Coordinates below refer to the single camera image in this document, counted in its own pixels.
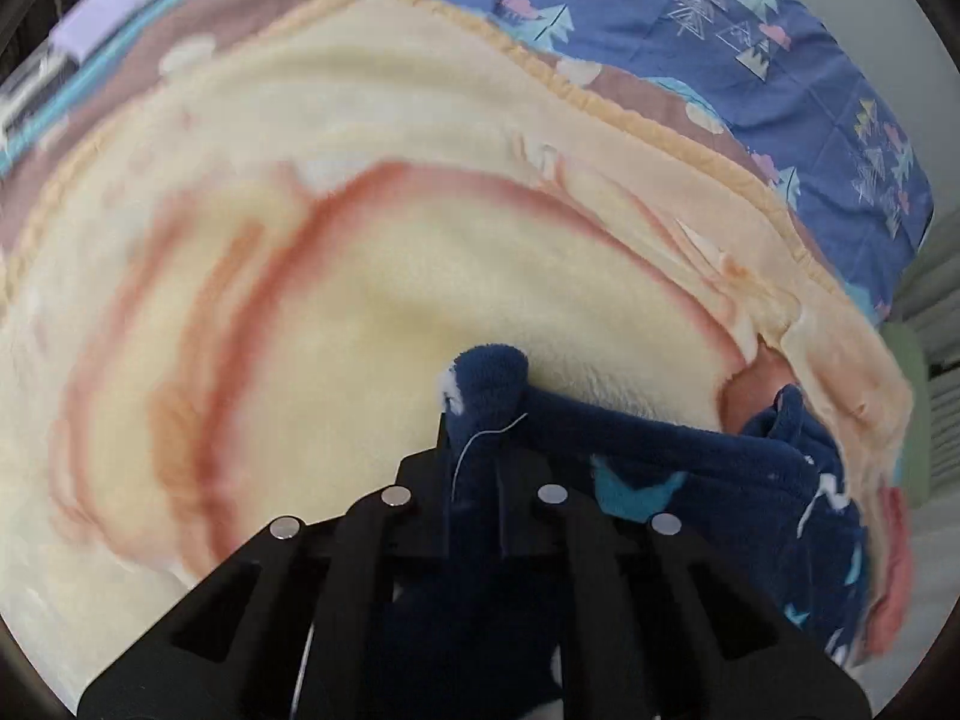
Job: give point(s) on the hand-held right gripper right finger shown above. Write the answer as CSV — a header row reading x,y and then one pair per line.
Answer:
x,y
525,480

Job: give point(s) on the navy star print fleece romper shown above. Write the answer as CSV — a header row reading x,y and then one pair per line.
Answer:
x,y
675,457

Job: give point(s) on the blue tree print quilt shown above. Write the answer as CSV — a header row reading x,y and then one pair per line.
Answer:
x,y
825,52

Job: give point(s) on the lavender cloth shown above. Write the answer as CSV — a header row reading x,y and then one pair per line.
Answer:
x,y
112,22

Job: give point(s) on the peach printed fleece blanket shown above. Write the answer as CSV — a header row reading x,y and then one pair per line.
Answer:
x,y
375,315

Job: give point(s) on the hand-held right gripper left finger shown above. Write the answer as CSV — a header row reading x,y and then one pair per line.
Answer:
x,y
420,480

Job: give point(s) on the green pillow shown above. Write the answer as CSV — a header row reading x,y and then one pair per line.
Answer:
x,y
911,375

